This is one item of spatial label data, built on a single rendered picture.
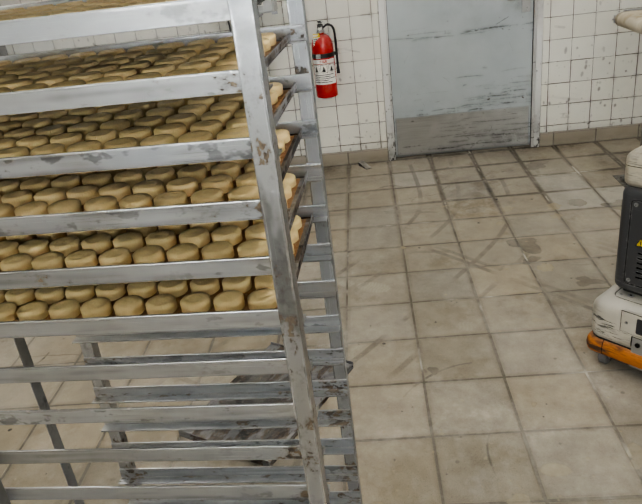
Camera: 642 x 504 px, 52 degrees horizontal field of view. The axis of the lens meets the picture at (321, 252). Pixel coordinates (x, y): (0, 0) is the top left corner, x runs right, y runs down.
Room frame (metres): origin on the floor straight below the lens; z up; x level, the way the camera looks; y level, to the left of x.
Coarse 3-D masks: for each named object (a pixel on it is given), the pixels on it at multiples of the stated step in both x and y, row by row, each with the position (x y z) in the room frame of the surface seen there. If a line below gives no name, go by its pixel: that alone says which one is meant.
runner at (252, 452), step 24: (0, 456) 0.95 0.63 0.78; (24, 456) 0.95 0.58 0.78; (48, 456) 0.94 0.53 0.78; (72, 456) 0.93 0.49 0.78; (96, 456) 0.93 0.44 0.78; (120, 456) 0.92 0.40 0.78; (144, 456) 0.91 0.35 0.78; (168, 456) 0.91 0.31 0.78; (192, 456) 0.90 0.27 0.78; (216, 456) 0.89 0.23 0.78; (240, 456) 0.89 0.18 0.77; (264, 456) 0.88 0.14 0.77; (288, 456) 0.87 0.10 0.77
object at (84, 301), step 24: (48, 288) 1.05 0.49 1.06; (72, 288) 1.04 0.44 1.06; (96, 288) 1.03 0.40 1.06; (120, 288) 1.02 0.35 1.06; (144, 288) 1.01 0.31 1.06; (168, 288) 0.99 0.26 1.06; (192, 288) 0.99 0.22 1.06; (216, 288) 1.00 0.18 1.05; (240, 288) 0.98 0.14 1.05; (264, 288) 0.95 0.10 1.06; (0, 312) 0.98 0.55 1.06; (24, 312) 0.97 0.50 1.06; (48, 312) 0.99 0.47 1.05; (72, 312) 0.96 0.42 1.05; (96, 312) 0.95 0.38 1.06; (120, 312) 0.94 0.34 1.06; (144, 312) 0.96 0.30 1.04; (168, 312) 0.93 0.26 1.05; (192, 312) 0.92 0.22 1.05
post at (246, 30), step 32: (256, 32) 0.84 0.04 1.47; (256, 64) 0.84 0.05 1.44; (256, 96) 0.84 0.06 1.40; (256, 128) 0.84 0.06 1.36; (256, 160) 0.84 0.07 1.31; (288, 224) 0.86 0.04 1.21; (288, 256) 0.83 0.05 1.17; (288, 288) 0.84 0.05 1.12; (288, 320) 0.84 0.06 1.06; (288, 352) 0.84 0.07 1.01; (320, 448) 0.85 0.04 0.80; (320, 480) 0.84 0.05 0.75
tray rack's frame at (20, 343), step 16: (0, 48) 1.38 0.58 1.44; (96, 352) 1.38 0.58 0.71; (32, 384) 1.15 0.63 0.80; (96, 384) 1.37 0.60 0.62; (48, 432) 1.15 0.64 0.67; (112, 432) 1.37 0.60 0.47; (64, 448) 1.18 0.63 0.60; (64, 464) 1.16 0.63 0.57; (128, 464) 1.37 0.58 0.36; (0, 480) 0.95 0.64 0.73; (0, 496) 0.94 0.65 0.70
